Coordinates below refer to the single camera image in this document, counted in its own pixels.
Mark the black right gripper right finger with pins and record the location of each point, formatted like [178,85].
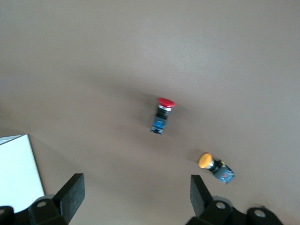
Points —
[201,201]

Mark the yellow push button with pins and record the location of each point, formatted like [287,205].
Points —
[205,160]

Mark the white drawer cabinet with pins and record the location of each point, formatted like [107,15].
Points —
[16,168]

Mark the red mushroom push button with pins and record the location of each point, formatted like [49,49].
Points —
[167,102]

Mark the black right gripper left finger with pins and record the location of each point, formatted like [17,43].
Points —
[68,201]

